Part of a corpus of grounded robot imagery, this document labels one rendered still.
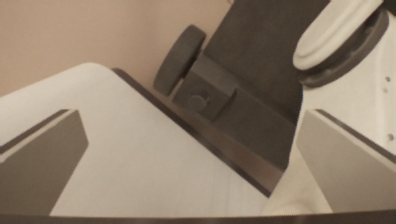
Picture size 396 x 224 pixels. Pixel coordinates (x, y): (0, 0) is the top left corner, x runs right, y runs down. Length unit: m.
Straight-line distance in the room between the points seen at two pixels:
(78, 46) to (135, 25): 0.24
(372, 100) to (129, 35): 0.63
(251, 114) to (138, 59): 0.42
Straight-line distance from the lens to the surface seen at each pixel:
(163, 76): 0.47
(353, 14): 0.33
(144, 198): 0.43
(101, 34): 0.76
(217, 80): 0.44
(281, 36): 0.46
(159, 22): 0.66
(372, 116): 0.25
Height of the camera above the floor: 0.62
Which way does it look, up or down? 60 degrees down
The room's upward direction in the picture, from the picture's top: 159 degrees counter-clockwise
